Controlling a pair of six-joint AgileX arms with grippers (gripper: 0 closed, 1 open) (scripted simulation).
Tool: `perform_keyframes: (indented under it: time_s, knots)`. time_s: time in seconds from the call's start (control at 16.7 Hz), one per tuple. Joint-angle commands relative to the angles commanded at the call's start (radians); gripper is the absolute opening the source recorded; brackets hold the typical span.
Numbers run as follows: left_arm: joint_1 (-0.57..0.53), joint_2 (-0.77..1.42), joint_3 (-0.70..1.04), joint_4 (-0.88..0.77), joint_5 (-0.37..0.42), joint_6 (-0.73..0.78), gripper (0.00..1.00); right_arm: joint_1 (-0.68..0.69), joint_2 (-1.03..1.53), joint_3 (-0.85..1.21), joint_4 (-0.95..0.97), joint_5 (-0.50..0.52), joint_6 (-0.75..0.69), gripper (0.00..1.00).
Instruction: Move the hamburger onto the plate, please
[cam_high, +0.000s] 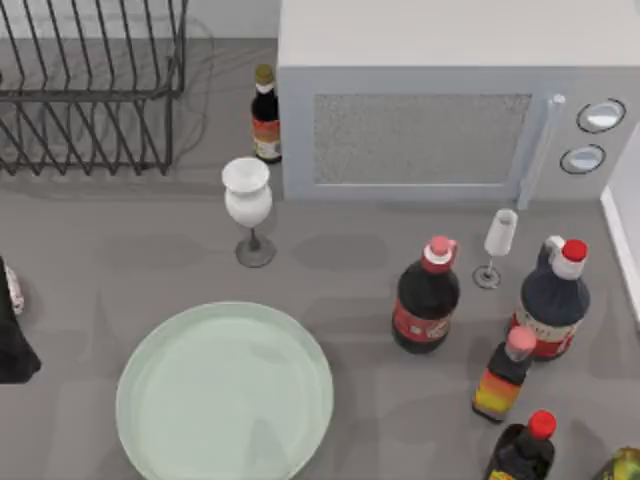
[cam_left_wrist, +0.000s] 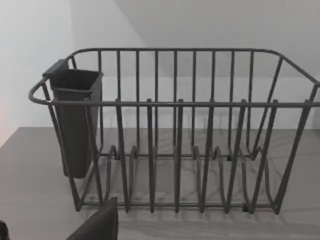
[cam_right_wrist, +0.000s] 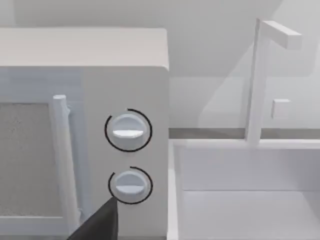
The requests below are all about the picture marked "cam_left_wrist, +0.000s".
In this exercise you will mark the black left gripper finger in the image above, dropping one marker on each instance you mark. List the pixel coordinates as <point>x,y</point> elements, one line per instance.
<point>105,222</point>

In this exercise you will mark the black rounded object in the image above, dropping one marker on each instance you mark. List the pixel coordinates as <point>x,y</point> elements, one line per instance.
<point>2,231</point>

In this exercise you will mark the dark grey cutlery holder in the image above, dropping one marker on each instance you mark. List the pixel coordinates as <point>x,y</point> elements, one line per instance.
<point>75,120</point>

